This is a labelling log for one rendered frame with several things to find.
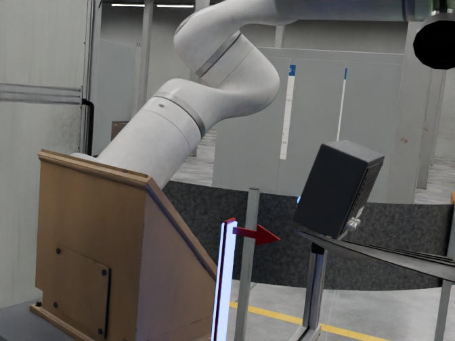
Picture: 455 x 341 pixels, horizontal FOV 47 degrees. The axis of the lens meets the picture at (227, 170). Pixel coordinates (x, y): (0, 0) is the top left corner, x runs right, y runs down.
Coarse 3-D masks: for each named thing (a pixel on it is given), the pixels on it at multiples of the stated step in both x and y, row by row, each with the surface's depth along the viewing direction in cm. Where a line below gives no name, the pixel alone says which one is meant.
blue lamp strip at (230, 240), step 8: (232, 224) 60; (232, 240) 60; (232, 248) 61; (232, 256) 61; (224, 264) 60; (232, 264) 61; (224, 272) 60; (224, 280) 60; (224, 288) 60; (224, 296) 60; (224, 304) 61; (224, 312) 61; (224, 320) 61; (224, 328) 62; (224, 336) 62
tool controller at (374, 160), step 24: (336, 144) 118; (312, 168) 114; (336, 168) 112; (360, 168) 110; (312, 192) 114; (336, 192) 112; (360, 192) 114; (312, 216) 115; (336, 216) 113; (360, 216) 134
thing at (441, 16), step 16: (432, 16) 11; (448, 16) 10; (416, 32) 11; (432, 32) 11; (448, 32) 11; (416, 48) 11; (432, 48) 11; (448, 48) 11; (432, 64) 11; (448, 64) 11
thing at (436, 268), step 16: (320, 240) 47; (336, 240) 50; (352, 256) 64; (368, 256) 46; (384, 256) 47; (400, 256) 49; (416, 256) 51; (432, 256) 52; (416, 272) 45; (432, 272) 45; (448, 272) 46
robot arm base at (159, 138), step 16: (144, 112) 90; (160, 112) 89; (176, 112) 89; (128, 128) 88; (144, 128) 87; (160, 128) 88; (176, 128) 89; (192, 128) 91; (112, 144) 87; (128, 144) 85; (144, 144) 86; (160, 144) 87; (176, 144) 89; (192, 144) 92; (96, 160) 80; (112, 160) 84; (128, 160) 84; (144, 160) 85; (160, 160) 86; (176, 160) 89; (160, 176) 87
